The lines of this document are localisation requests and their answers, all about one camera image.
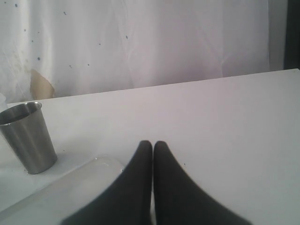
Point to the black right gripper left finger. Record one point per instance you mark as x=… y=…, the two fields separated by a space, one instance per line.
x=127 y=200

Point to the white plastic tray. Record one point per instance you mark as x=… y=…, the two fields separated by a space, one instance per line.
x=65 y=196

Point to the stainless steel cup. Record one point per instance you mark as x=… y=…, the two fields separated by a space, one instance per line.
x=24 y=129

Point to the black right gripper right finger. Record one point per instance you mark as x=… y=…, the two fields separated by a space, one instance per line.
x=179 y=200

